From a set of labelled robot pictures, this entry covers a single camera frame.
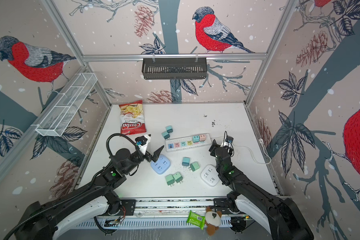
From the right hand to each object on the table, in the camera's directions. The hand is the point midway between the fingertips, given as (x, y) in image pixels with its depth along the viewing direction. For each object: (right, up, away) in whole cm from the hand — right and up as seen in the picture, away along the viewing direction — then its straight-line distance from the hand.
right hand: (218, 143), depth 84 cm
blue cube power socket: (-33, -13, +1) cm, 35 cm away
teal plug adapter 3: (-12, +1, +8) cm, 15 cm away
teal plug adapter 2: (-32, +3, +16) cm, 36 cm away
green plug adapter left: (-27, -20, -3) cm, 34 cm away
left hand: (-34, +3, -11) cm, 36 cm away
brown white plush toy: (-6, -33, -16) cm, 37 cm away
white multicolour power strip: (-18, -2, +11) cm, 21 cm away
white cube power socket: (-5, -18, -3) cm, 19 cm away
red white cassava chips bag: (-57, +14, +21) cm, 63 cm away
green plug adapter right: (-23, -19, -3) cm, 30 cm away
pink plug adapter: (-8, +2, +8) cm, 11 cm away
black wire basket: (-27, +50, +22) cm, 61 cm away
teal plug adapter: (-30, +6, +19) cm, 37 cm away
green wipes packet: (-14, -34, -15) cm, 39 cm away
